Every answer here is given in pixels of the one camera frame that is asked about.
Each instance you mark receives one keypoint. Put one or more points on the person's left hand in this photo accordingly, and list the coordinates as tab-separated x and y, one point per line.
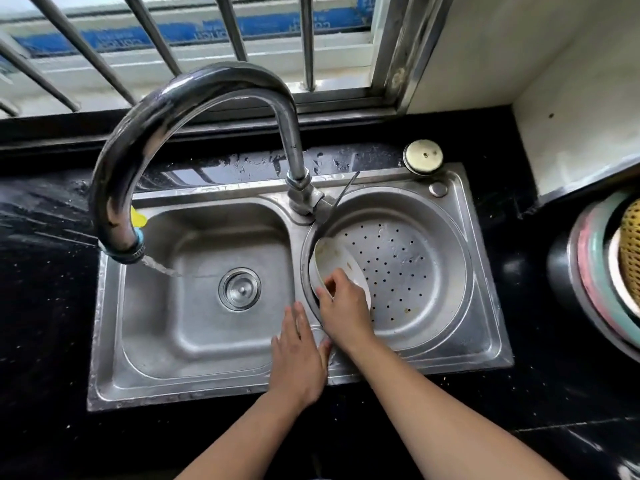
297	364

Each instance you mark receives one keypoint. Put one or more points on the person's right hand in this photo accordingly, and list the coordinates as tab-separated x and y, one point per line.
347	314

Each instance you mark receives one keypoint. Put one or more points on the person's right thumb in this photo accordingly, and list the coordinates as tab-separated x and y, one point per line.
323	300

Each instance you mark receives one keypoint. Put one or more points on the person's left thumb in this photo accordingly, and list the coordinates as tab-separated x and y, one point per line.
326	355

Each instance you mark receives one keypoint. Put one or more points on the white ceramic bowl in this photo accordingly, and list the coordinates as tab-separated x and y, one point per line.
331	255

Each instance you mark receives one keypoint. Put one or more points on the person's left forearm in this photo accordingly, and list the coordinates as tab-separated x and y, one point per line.
240	439

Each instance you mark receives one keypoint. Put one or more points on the person's right forearm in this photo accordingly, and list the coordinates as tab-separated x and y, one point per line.
440	419

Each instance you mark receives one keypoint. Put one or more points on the round steel sink drain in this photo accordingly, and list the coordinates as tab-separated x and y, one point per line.
239	289

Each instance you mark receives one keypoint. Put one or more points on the perforated steel drain tray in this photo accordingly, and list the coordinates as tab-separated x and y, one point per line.
412	274

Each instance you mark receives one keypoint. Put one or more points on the stainless steel double sink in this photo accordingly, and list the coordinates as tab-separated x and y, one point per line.
200	339

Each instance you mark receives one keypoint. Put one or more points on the small round steel button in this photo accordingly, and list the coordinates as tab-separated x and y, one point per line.
438	189

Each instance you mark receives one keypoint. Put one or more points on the round metal hole cap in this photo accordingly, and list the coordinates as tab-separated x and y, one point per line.
423	156

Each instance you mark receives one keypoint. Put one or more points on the yellow sponge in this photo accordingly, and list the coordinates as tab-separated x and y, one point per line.
138	218

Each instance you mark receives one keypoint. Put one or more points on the black cooking pot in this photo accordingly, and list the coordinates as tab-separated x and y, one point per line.
560	274

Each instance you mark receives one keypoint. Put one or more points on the chrome gooseneck faucet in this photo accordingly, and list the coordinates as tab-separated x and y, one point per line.
200	80

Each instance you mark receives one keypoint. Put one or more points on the pink plastic basin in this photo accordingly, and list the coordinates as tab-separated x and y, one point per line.
586	264

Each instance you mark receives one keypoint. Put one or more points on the green plastic basin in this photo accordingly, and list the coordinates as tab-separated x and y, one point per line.
601	259

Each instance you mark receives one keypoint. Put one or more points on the white plastic basin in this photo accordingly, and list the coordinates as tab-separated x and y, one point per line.
614	264

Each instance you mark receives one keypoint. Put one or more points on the blue printed banner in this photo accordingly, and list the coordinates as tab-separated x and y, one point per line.
200	30

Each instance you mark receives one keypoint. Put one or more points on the yellow woven basket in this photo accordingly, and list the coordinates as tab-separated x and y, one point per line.
631	244

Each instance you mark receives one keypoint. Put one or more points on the row of metal window bars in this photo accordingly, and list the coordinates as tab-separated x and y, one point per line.
80	44

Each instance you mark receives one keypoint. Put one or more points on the steel window frame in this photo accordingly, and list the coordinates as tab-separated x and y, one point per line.
397	49

